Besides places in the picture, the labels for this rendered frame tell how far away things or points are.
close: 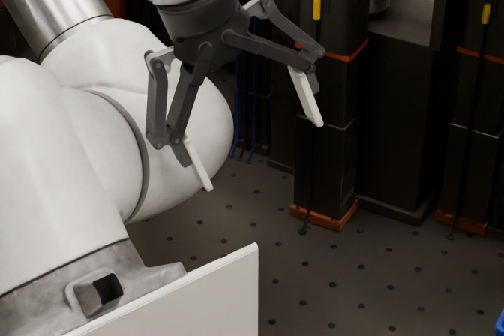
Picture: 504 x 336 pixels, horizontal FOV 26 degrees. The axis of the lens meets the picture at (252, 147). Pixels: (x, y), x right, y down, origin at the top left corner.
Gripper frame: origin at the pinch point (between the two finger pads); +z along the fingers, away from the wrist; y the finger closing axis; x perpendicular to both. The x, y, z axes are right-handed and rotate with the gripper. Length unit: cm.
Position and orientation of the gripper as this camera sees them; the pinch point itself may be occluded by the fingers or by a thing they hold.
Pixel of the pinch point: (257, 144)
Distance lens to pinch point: 115.1
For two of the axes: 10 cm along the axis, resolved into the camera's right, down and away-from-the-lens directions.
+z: 3.2, 7.5, 5.8
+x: 4.1, 4.5, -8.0
